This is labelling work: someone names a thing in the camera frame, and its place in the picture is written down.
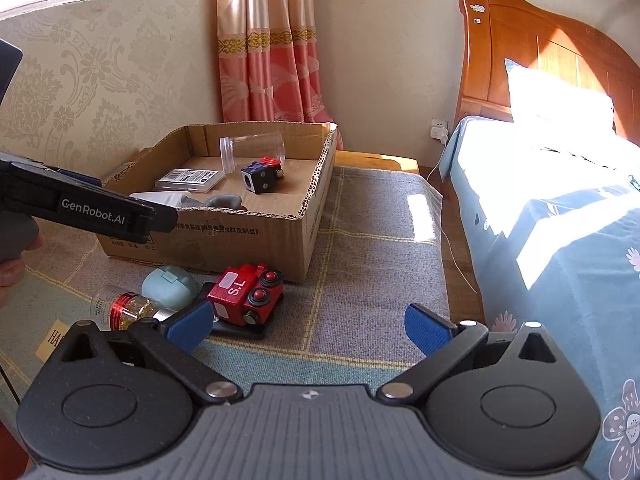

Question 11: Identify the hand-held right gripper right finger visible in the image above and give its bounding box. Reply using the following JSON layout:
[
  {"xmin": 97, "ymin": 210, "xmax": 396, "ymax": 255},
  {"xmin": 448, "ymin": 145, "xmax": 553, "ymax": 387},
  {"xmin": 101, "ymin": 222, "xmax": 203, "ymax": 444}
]
[{"xmin": 376, "ymin": 303, "xmax": 571, "ymax": 403}]

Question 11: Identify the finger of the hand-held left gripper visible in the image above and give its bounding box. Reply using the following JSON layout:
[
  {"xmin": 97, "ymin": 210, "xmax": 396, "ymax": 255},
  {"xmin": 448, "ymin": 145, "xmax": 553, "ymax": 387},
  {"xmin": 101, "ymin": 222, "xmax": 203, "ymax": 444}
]
[{"xmin": 0, "ymin": 151, "xmax": 103, "ymax": 189}]

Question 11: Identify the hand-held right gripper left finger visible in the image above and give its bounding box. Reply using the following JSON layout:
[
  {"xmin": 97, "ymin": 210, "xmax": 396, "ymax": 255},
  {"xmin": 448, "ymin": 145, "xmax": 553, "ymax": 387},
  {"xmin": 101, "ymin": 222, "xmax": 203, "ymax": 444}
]
[{"xmin": 47, "ymin": 301, "xmax": 246, "ymax": 403}]

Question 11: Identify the red toy train block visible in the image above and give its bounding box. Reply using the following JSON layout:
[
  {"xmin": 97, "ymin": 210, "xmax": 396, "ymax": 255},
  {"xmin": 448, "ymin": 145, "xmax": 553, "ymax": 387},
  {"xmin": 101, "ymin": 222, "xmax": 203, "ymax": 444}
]
[{"xmin": 206, "ymin": 263, "xmax": 284, "ymax": 330}]

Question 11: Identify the white translucent plastic box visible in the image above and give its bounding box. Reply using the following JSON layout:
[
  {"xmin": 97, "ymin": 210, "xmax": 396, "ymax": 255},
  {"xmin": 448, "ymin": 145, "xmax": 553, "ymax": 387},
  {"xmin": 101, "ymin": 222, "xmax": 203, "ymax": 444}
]
[{"xmin": 129, "ymin": 190, "xmax": 193, "ymax": 208}]

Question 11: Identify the clear labelled case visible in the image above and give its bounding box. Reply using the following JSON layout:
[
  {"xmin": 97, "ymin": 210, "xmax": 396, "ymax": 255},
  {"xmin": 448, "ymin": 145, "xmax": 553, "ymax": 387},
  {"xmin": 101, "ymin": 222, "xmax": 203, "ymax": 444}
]
[{"xmin": 155, "ymin": 169, "xmax": 224, "ymax": 193}]

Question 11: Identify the brown cardboard box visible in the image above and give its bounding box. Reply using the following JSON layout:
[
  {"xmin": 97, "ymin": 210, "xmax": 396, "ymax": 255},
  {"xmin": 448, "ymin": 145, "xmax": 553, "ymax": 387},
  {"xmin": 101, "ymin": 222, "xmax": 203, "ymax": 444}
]
[{"xmin": 95, "ymin": 121, "xmax": 338, "ymax": 283}]

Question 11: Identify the grey plastic toy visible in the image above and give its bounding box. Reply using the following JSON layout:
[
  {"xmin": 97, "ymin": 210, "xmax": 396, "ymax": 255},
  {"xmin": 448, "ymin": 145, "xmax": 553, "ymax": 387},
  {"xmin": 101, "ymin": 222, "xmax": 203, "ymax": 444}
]
[{"xmin": 179, "ymin": 194, "xmax": 249, "ymax": 212}]

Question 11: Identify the dark blue toy train block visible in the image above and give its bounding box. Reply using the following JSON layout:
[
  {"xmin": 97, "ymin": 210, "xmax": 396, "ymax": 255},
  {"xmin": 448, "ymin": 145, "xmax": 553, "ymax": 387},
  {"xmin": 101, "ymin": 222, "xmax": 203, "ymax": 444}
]
[{"xmin": 241, "ymin": 157, "xmax": 287, "ymax": 195}]

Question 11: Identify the clear plastic jar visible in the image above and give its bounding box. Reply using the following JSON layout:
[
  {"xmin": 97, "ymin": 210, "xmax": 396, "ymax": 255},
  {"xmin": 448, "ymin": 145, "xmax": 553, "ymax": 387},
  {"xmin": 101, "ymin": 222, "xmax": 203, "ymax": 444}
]
[{"xmin": 220, "ymin": 132, "xmax": 287, "ymax": 176}]

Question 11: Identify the person's left hand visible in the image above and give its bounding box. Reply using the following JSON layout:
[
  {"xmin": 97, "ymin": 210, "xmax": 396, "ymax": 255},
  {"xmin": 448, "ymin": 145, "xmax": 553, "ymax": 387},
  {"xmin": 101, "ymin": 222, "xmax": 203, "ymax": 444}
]
[{"xmin": 0, "ymin": 237, "xmax": 44, "ymax": 311}]

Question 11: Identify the light blue oval case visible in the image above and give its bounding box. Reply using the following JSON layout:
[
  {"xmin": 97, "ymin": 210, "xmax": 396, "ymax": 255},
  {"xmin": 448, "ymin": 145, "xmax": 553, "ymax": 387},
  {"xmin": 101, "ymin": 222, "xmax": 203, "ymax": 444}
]
[{"xmin": 141, "ymin": 266, "xmax": 199, "ymax": 311}]

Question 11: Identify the clear bottle of yellow capsules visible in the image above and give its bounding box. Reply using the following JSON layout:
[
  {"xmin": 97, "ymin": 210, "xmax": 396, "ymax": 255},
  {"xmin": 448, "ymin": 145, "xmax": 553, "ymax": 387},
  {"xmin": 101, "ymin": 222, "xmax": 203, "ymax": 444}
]
[{"xmin": 90, "ymin": 285, "xmax": 178, "ymax": 332}]

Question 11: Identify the checked blanket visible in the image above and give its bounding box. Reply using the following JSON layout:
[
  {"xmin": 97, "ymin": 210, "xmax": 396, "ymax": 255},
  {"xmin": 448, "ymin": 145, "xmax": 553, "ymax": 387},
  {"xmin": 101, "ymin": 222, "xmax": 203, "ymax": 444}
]
[{"xmin": 0, "ymin": 165, "xmax": 451, "ymax": 411}]

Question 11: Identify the cream patterned mattress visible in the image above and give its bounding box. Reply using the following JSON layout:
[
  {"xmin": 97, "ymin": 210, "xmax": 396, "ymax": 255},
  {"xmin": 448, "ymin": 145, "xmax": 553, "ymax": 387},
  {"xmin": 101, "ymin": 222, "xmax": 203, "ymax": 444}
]
[{"xmin": 0, "ymin": 0, "xmax": 223, "ymax": 186}]

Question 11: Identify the blue floral bed sheet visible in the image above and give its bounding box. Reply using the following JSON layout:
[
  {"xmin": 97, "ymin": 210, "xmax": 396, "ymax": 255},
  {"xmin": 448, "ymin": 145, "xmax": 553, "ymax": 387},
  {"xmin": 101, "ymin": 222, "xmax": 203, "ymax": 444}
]
[{"xmin": 440, "ymin": 115, "xmax": 640, "ymax": 480}]

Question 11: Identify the wooden table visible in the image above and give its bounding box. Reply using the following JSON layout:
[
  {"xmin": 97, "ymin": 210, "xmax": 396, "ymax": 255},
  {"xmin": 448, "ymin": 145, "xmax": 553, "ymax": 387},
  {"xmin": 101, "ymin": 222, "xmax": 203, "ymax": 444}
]
[{"xmin": 334, "ymin": 150, "xmax": 421, "ymax": 176}]

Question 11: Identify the pink and gold curtain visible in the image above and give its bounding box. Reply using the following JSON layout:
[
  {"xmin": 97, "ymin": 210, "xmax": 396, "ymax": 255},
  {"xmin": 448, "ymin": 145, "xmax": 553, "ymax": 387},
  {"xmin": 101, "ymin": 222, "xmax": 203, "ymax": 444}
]
[{"xmin": 216, "ymin": 0, "xmax": 343, "ymax": 148}]

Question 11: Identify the white pillow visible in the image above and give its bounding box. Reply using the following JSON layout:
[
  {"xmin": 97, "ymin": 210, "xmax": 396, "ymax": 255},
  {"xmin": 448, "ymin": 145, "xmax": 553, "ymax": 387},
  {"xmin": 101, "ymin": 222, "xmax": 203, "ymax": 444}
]
[{"xmin": 504, "ymin": 58, "xmax": 615, "ymax": 133}]

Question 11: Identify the wooden bed headboard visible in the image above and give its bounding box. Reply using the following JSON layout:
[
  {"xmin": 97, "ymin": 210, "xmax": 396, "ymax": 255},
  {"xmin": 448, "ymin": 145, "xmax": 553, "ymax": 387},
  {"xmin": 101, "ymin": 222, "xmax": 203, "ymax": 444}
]
[{"xmin": 456, "ymin": 0, "xmax": 640, "ymax": 148}]

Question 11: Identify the white charger cable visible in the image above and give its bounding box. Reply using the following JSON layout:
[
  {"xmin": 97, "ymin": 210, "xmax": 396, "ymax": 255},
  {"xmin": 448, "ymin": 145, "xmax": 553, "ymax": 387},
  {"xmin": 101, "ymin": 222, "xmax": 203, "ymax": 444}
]
[{"xmin": 426, "ymin": 140, "xmax": 482, "ymax": 295}]

